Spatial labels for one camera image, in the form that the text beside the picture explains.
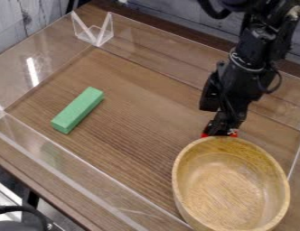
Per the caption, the clear acrylic tray enclosure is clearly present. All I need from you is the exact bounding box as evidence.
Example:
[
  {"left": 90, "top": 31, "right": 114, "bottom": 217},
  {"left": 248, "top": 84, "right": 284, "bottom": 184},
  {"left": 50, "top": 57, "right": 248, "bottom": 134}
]
[{"left": 0, "top": 11, "right": 300, "bottom": 231}]

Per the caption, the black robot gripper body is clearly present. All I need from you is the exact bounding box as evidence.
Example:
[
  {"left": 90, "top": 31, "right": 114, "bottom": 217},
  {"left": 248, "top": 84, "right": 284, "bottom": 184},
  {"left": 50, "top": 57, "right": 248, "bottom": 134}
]
[{"left": 216, "top": 60, "right": 282, "bottom": 116}]

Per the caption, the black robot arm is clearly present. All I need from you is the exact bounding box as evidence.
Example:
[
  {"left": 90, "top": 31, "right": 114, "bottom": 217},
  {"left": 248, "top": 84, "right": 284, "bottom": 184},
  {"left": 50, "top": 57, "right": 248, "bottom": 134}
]
[{"left": 197, "top": 0, "right": 300, "bottom": 137}]

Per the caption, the wooden oval bowl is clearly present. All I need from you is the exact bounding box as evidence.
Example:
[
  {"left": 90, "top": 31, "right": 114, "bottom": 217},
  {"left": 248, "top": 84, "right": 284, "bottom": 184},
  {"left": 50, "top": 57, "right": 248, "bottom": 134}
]
[{"left": 172, "top": 136, "right": 290, "bottom": 231}]

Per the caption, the red toy strawberry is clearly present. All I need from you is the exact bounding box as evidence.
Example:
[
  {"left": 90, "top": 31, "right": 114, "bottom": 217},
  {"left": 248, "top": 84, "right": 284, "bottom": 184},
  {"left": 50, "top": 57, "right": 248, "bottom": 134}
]
[{"left": 201, "top": 131, "right": 238, "bottom": 138}]

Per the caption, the green rectangular block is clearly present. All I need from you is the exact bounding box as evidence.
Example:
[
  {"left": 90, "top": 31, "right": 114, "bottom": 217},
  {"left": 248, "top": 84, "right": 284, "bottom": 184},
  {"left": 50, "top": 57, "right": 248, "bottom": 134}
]
[{"left": 51, "top": 87, "right": 105, "bottom": 134}]

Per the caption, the black cable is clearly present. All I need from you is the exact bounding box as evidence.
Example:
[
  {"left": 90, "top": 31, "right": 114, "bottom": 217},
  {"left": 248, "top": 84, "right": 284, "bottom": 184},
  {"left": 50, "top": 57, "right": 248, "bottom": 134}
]
[{"left": 0, "top": 204, "right": 49, "bottom": 231}]

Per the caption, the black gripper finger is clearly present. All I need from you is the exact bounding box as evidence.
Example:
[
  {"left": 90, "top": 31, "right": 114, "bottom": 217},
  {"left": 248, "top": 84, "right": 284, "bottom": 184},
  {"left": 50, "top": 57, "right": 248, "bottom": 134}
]
[
  {"left": 204, "top": 111, "right": 246, "bottom": 135},
  {"left": 200, "top": 72, "right": 225, "bottom": 112}
]

